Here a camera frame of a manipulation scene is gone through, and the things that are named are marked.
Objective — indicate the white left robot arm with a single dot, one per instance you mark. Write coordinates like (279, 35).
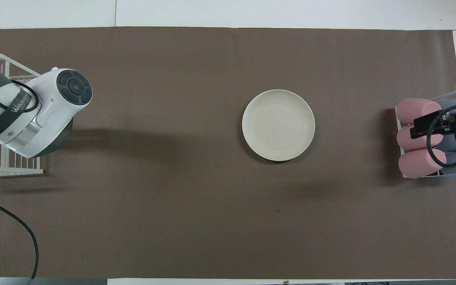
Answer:
(50, 107)

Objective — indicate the cream round plate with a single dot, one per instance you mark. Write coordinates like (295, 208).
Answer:
(278, 125)

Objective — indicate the pink cup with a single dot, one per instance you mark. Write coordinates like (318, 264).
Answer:
(410, 111)
(406, 141)
(418, 164)

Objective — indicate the brown table mat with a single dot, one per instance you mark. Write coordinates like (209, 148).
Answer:
(172, 99)

